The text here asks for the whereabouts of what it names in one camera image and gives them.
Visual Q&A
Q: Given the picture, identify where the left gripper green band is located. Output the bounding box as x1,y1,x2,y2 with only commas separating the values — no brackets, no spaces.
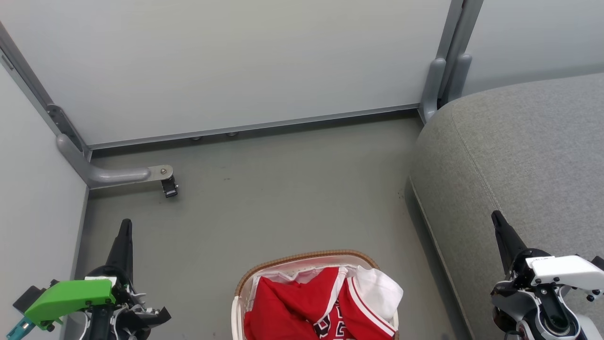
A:
7,218,171,340

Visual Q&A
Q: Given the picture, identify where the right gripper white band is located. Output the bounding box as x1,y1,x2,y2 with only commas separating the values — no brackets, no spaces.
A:
491,210,604,340

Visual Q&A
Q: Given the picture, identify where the red basketball jersey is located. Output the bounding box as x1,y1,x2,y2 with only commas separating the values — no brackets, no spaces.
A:
243,267,397,340

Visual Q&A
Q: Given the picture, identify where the grey fabric sofa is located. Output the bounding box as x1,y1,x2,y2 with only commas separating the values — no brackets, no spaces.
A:
407,73,604,340

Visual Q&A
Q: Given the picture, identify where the white cloth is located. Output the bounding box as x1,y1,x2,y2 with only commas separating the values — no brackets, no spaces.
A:
353,265,404,323

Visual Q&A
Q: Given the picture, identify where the grey partition foot with caster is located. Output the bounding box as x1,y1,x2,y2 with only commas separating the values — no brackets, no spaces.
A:
56,134,179,198

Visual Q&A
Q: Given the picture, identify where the white wicker laundry basket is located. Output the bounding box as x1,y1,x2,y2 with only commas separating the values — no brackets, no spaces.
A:
231,249,401,340

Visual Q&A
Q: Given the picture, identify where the grey partition post foot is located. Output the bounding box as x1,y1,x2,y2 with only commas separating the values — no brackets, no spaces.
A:
419,0,485,124

